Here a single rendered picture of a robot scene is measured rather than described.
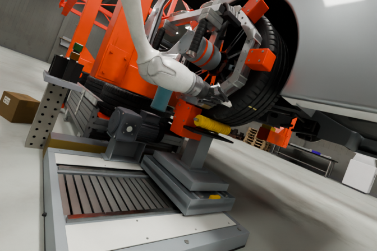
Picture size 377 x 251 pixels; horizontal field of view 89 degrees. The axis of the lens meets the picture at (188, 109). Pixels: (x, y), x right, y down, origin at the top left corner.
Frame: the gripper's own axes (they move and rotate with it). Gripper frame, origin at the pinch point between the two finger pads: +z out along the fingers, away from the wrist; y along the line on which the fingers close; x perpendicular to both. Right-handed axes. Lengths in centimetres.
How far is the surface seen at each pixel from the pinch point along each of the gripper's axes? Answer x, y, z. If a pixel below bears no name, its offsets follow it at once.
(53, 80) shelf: 26, -55, -61
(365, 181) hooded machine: -3, -31, 828
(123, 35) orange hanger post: 59, -32, -36
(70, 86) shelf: 27, -55, -53
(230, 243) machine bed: -55, -28, 15
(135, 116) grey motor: 13, -48, -19
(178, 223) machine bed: -44, -35, -7
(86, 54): 192, -174, -21
